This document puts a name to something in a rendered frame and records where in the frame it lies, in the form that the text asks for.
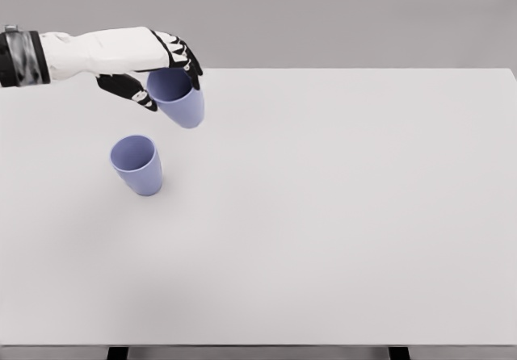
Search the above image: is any lavender plastic cup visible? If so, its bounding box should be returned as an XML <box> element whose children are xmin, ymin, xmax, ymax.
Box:
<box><xmin>109</xmin><ymin>134</ymin><xmax>163</xmax><ymax>197</ymax></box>
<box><xmin>145</xmin><ymin>67</ymin><xmax>206</xmax><ymax>130</ymax></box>

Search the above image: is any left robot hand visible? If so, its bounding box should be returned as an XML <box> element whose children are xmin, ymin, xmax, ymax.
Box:
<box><xmin>89</xmin><ymin>26</ymin><xmax>204</xmax><ymax>113</ymax></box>

